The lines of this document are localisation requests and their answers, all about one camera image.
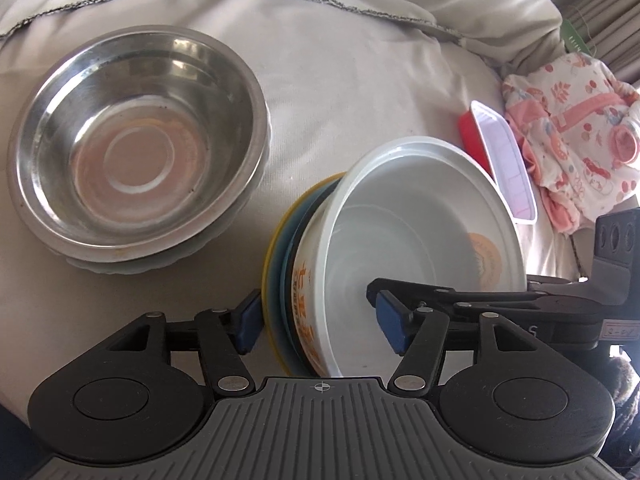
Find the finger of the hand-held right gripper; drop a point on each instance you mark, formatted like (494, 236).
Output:
(450, 291)
(500, 310)

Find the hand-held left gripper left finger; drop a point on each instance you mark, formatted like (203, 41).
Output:
(248, 322)

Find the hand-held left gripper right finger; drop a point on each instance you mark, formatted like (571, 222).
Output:
(395, 322)

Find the blue bowl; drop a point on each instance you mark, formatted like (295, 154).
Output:
(285, 310)

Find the yellow-rimmed white bowl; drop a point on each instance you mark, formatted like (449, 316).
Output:
(270, 280)

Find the white bowl with orange print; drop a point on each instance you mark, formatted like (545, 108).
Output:
(400, 210)

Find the red rectangular dish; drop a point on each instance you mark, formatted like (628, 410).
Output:
(505, 160)

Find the pink patterned cloth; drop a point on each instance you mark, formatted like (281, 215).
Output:
(565, 125)

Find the stainless steel bowl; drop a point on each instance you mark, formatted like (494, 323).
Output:
(135, 150)

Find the beige bed sheet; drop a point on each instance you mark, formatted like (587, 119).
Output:
(350, 100)

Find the small green item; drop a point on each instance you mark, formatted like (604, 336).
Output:
(577, 36)

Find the grey curtain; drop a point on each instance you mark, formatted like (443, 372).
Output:
(610, 20)

